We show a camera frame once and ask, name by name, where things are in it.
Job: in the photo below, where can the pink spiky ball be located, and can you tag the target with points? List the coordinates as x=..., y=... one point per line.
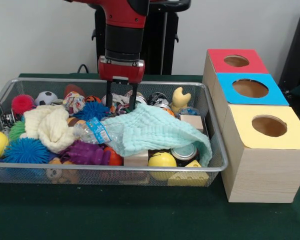
x=22, y=103

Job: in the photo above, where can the crushed clear plastic bottle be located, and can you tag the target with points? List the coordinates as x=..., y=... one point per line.
x=97, y=131

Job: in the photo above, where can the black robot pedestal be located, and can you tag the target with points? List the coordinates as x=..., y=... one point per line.
x=155, y=50

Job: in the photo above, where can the purple knobbly rubber toy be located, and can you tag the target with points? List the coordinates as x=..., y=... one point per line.
x=85, y=152

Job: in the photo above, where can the black and white soccer ball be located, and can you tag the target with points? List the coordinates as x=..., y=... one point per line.
x=46, y=98

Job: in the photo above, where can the wooden box with three holes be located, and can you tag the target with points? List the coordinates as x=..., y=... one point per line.
x=265, y=175

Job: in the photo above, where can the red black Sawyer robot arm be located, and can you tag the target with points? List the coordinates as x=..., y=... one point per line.
x=125, y=42

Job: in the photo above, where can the yellow smiley face ball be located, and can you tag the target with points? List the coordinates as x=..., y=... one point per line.
x=162, y=160

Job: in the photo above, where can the cream white cloth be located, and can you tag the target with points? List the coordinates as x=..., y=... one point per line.
x=50, y=127

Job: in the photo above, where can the large blue spiky ball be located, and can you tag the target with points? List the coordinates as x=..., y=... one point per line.
x=25, y=151

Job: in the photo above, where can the colourful patterned fabric scrunchie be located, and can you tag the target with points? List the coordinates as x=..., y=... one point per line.
x=120, y=107

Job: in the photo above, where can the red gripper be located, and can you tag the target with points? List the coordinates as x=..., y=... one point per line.
x=120, y=71

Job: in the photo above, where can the mint green cloth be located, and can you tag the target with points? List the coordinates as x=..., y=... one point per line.
x=152, y=130

